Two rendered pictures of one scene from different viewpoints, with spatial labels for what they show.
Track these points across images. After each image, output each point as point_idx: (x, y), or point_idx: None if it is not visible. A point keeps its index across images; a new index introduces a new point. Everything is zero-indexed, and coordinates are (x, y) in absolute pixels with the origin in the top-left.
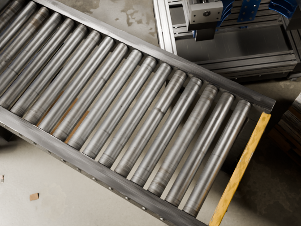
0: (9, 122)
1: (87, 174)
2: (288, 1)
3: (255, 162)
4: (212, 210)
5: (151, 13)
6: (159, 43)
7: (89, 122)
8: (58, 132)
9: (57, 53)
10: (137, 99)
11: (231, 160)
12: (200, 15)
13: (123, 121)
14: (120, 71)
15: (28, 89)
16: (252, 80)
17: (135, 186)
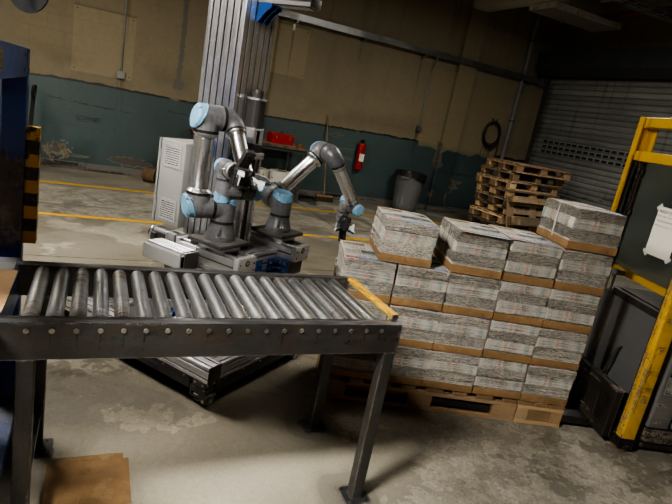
0: (193, 321)
1: (292, 331)
2: (281, 260)
3: (331, 414)
4: (342, 460)
5: (112, 360)
6: (164, 360)
7: (257, 306)
8: (243, 315)
9: (174, 286)
10: (175, 423)
11: (321, 402)
12: (243, 266)
13: (180, 446)
14: (239, 284)
15: (181, 305)
16: (270, 361)
17: (333, 319)
